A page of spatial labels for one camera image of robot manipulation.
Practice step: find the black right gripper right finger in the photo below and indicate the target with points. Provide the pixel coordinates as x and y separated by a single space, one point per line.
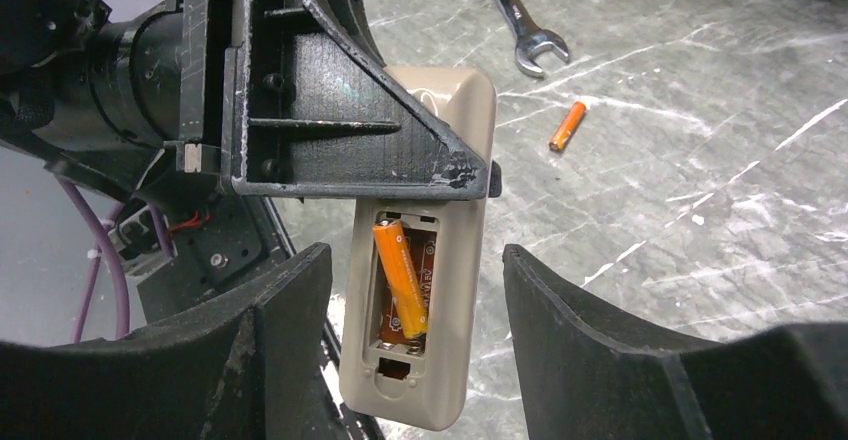
590 370

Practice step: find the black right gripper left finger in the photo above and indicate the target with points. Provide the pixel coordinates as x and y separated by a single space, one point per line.
242 365

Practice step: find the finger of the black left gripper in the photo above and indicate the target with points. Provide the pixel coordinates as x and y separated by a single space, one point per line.
495 180

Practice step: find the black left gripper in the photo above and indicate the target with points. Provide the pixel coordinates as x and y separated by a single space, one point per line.
294 99

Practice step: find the orange AAA battery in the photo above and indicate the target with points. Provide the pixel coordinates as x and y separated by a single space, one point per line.
398 267
568 127

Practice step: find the white remote control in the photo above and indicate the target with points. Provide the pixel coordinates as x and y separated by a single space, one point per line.
419 381

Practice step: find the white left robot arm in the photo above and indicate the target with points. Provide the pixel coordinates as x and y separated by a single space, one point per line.
87 95

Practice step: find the silver open-end wrench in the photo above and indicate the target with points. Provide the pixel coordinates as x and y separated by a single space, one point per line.
531 40

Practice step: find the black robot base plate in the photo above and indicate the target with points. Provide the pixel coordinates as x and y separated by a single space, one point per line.
222 247

